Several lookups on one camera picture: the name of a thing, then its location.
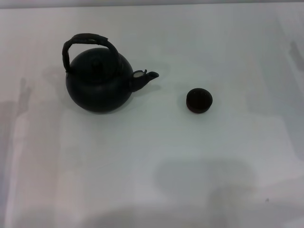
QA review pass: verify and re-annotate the black round teapot with handle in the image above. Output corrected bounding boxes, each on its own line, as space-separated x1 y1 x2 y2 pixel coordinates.
62 32 160 114

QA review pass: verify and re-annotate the small dark brown teacup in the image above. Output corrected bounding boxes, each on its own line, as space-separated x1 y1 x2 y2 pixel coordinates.
186 87 213 114

